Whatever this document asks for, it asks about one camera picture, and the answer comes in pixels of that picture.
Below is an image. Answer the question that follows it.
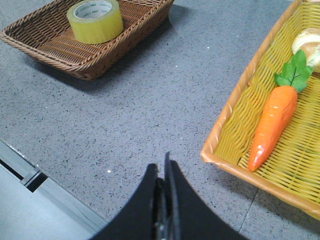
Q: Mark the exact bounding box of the brown wicker basket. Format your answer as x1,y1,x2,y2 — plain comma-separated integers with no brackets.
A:
0,0,173,81

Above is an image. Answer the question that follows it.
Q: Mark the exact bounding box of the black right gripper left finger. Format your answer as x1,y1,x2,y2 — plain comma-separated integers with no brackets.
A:
92,163,165,240

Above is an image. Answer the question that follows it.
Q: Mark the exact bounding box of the orange toy carrot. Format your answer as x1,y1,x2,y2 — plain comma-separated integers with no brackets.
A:
247,50,313,172

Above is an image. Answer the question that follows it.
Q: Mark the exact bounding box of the yellow tape roll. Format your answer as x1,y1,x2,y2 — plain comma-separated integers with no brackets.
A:
66,0,124,45

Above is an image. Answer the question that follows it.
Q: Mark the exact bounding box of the yellow woven basket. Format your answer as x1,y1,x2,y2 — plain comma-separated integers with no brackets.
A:
201,0,320,219

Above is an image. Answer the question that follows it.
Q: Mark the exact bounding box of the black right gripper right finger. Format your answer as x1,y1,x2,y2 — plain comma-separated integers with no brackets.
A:
164,152,246,240

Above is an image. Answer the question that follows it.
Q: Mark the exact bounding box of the toy bread roll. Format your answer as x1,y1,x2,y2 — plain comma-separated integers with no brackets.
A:
291,28,320,74

